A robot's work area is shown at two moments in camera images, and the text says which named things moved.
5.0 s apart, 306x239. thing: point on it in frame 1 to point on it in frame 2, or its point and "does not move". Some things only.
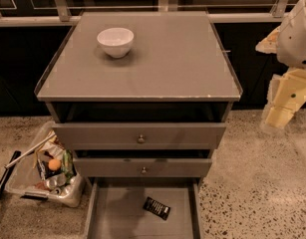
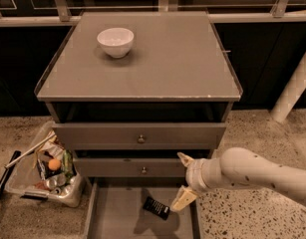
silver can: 57,180 does not move
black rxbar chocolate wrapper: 156,208 does not move
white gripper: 294,42 to 194,177
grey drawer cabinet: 140,95 does not move
